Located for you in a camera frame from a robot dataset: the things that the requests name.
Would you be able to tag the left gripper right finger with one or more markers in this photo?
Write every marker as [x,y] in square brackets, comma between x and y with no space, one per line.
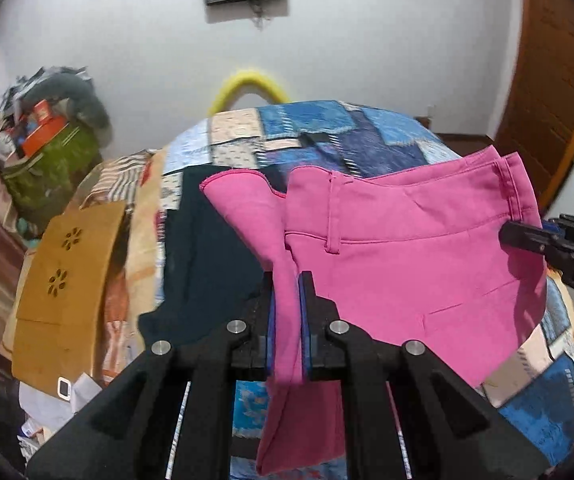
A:
[406,414]

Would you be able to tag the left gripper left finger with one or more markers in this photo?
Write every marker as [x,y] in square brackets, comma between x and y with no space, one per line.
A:
[168,415]

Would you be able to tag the pink pants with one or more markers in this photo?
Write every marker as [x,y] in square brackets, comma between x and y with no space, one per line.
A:
[410,255]

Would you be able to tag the white papers pile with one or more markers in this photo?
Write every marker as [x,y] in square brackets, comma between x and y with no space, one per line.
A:
[45,414]

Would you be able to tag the blue patchwork bedspread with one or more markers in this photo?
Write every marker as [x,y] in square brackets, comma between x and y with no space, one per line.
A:
[534,389]

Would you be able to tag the striped orange pillow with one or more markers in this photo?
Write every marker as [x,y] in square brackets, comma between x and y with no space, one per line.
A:
[132,278]

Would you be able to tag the dark navy folded garment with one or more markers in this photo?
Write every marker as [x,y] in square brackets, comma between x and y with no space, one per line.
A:
[209,273]

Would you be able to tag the brown wooden door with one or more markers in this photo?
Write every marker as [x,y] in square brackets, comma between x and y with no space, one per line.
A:
[538,121]

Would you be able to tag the green bag with clutter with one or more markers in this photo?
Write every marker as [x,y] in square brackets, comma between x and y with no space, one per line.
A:
[45,153]

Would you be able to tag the yellow curved tube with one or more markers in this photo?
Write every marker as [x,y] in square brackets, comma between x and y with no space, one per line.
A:
[243,82]

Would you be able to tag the grey stuffed pillow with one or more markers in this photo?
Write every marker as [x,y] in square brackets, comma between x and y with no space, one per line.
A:
[80,102]

